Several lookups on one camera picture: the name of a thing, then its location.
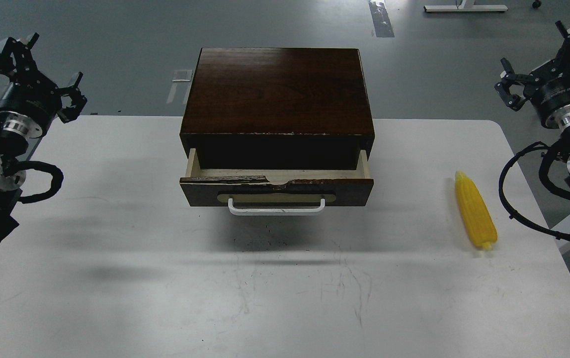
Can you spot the white desk leg base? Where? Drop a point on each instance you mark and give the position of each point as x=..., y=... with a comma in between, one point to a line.
x=465, y=6

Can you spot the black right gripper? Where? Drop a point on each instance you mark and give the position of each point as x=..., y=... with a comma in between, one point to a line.
x=550, y=100

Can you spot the wooden drawer with white handle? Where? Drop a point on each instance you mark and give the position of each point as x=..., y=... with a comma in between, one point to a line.
x=253, y=192

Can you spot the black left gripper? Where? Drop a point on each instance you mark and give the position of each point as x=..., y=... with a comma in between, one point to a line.
x=29, y=105

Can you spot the dark wooden drawer cabinet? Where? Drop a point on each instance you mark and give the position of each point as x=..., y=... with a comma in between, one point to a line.
x=278, y=109

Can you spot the grey floor tape strip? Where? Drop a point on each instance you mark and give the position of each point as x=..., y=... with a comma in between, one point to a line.
x=382, y=27

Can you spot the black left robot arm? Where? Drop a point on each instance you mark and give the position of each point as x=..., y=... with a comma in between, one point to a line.
x=24, y=181

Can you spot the yellow corn cob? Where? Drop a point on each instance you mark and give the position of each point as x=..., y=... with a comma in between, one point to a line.
x=477, y=220

